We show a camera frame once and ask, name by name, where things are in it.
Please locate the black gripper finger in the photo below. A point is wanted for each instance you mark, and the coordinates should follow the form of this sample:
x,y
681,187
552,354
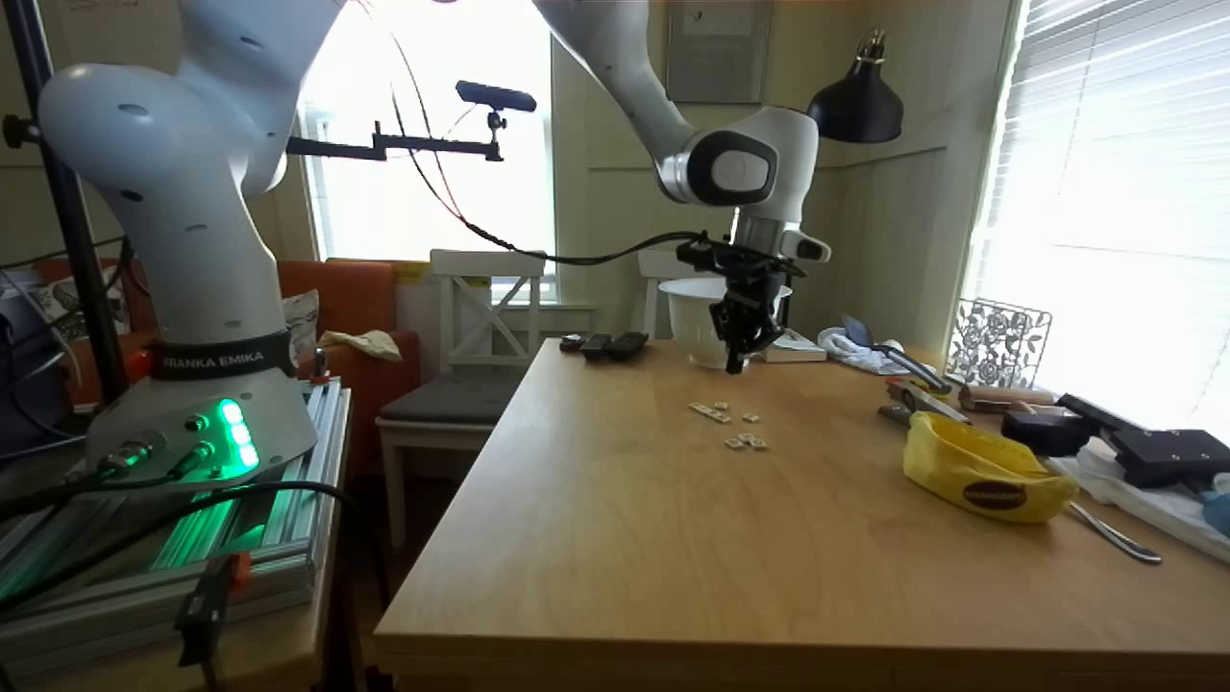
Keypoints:
x,y
760,333
730,344

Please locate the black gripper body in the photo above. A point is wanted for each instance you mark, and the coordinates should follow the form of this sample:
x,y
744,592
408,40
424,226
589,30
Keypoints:
x,y
754,294

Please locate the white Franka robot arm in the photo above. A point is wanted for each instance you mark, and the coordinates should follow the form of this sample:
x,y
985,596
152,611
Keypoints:
x,y
193,194

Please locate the white letter tile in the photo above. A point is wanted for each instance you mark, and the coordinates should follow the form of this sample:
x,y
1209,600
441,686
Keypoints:
x,y
754,444

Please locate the white plastic bowl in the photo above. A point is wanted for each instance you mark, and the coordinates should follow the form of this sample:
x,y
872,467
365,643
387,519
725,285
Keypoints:
x,y
690,322

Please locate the grey cloth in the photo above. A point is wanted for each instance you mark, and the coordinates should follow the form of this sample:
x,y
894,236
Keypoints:
x,y
851,349

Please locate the black button remote control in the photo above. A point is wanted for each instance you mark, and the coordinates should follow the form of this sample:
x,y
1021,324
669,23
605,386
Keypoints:
x,y
617,349

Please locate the dark grey remote control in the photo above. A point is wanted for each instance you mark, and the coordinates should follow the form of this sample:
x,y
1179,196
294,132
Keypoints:
x,y
571,344

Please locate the grey stapler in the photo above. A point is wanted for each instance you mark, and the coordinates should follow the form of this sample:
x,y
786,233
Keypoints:
x,y
916,365

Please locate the black desk lamp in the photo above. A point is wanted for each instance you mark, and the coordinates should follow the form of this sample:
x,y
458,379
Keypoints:
x,y
862,109

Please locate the white patterned cube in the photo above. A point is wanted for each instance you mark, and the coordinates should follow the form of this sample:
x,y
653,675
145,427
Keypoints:
x,y
999,344

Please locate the yellow plastic pouch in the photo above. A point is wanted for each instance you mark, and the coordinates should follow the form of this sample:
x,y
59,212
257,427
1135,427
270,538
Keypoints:
x,y
975,467

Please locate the white wooden chair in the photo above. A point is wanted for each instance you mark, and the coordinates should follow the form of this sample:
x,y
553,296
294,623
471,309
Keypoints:
x,y
453,396

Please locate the small black device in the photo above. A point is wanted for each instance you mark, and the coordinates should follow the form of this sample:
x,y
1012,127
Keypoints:
x,y
1043,427

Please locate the beige cloth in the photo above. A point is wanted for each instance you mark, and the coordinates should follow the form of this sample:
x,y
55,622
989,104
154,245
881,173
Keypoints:
x,y
364,344

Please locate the orange cabinet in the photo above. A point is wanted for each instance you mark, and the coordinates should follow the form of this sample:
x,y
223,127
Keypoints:
x,y
359,296

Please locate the white window blinds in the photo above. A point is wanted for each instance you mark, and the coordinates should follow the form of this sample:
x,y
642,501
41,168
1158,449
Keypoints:
x,y
1114,194

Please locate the metal spoon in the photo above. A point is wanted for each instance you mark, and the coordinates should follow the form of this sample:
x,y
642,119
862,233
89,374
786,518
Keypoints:
x,y
1118,538

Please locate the white tray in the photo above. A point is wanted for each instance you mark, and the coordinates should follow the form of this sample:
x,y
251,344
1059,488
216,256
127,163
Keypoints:
x,y
1153,506

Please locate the black hole punch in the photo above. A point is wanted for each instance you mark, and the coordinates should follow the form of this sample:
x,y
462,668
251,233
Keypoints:
x,y
1175,454

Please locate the teal object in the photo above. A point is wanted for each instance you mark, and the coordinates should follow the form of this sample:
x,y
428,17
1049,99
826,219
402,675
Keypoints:
x,y
1220,509

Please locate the black orange clamp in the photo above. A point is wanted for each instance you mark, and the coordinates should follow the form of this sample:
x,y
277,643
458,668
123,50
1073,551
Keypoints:
x,y
203,617

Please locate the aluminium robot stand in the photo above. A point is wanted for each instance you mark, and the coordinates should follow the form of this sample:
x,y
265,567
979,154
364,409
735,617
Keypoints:
x,y
138,427

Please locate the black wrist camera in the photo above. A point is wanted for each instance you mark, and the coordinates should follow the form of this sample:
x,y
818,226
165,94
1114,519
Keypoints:
x,y
706,251

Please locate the grey wall panel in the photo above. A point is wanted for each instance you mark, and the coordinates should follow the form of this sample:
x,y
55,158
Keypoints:
x,y
730,50

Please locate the black stereo camera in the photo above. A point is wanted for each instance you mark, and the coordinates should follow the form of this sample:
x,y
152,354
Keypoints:
x,y
497,94

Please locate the black camera stand pole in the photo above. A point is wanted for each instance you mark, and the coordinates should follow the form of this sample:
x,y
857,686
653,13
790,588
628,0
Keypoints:
x,y
75,217

